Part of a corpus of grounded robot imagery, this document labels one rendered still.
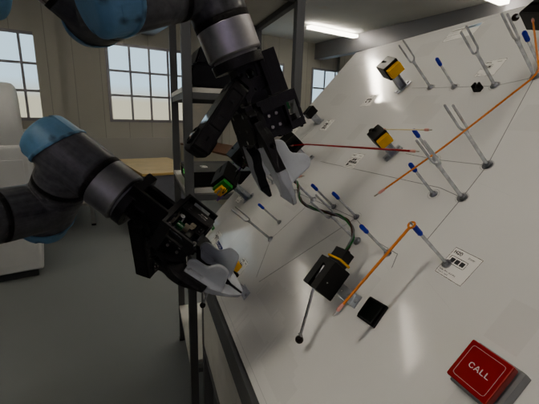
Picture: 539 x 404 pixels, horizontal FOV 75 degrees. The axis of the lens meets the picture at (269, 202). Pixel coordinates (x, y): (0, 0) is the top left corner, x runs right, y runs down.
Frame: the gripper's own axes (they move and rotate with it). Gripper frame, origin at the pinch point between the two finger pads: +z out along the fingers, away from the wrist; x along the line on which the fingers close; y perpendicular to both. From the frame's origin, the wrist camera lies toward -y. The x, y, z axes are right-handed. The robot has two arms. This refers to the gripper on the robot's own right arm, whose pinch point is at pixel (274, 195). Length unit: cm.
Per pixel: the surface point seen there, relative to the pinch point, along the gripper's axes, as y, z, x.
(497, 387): 4.7, 20.2, -27.7
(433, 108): 49, 3, 13
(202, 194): 5, 16, 93
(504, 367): 6.7, 19.2, -27.4
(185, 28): 24, -43, 87
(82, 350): -86, 84, 167
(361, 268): 11.2, 20.9, 1.9
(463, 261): 18.2, 17.6, -14.4
